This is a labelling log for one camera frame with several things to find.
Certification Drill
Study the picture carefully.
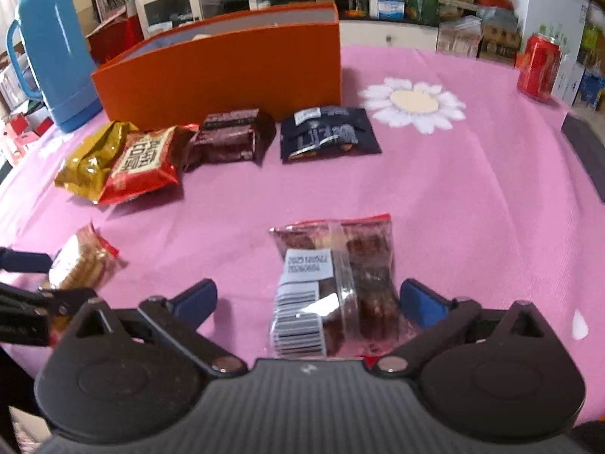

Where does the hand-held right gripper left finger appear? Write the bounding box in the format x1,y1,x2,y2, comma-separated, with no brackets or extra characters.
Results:
71,278,249,379

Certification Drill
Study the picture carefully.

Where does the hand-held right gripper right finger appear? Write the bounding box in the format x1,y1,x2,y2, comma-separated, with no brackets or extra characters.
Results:
373,278,551,379

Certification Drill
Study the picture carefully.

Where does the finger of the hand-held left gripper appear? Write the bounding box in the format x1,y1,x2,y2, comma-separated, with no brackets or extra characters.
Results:
0,283,98,347
0,246,54,275

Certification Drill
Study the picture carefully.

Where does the red-edged cracker packet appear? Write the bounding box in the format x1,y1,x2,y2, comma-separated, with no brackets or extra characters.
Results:
40,221,121,334

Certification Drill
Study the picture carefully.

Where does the clear dark red snack packet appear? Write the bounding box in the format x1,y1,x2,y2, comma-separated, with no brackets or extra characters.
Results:
268,214,402,360

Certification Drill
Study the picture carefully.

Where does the brown snack packet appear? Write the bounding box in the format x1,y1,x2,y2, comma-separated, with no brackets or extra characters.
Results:
182,108,277,172

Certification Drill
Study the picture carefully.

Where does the orange cardboard box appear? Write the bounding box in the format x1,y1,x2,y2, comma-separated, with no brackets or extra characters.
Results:
91,1,342,132

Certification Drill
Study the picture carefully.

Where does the golden translucent snack packet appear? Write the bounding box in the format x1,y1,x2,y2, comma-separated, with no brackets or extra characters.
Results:
53,120,140,204

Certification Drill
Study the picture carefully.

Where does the pink flower-print tablecloth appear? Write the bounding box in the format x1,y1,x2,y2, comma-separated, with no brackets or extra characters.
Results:
0,45,605,436

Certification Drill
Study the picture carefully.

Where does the dark navy snack packet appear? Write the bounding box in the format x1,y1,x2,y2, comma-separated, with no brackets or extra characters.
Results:
279,106,383,164

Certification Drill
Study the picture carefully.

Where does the blue thermos jug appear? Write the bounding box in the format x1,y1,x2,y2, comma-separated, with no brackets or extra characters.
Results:
6,0,104,134

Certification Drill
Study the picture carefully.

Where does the dark grey flat box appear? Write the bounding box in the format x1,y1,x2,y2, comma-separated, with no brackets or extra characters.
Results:
560,112,605,202

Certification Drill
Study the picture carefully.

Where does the red cardboard box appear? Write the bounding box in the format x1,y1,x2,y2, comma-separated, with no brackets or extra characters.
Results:
86,13,145,64

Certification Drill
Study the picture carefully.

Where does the red soda can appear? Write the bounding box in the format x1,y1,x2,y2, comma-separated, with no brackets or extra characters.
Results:
517,33,563,102

